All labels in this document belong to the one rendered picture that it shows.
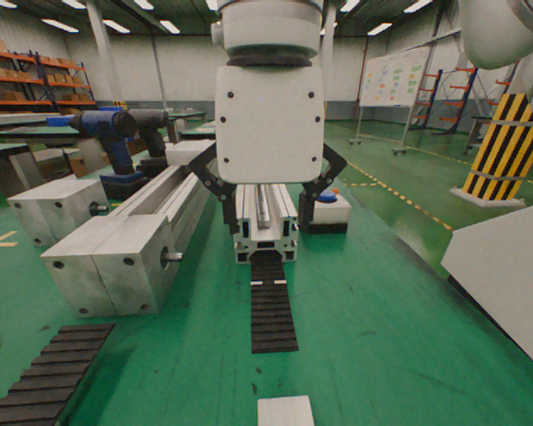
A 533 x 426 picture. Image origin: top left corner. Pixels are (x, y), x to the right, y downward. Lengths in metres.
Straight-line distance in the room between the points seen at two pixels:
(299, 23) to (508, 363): 0.37
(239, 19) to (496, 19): 0.48
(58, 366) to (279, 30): 0.32
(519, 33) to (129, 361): 0.71
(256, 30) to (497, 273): 0.37
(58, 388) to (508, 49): 0.74
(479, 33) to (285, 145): 0.46
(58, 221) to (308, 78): 0.46
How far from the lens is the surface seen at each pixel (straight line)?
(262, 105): 0.20
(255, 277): 0.33
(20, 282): 0.49
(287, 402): 0.22
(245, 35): 0.20
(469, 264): 0.42
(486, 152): 3.51
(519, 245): 0.37
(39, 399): 0.28
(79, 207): 0.52
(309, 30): 0.21
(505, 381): 0.35
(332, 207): 0.44
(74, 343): 0.30
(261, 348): 0.27
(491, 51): 0.62
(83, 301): 0.35
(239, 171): 0.21
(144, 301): 0.32
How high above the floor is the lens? 1.01
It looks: 27 degrees down
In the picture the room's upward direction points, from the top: straight up
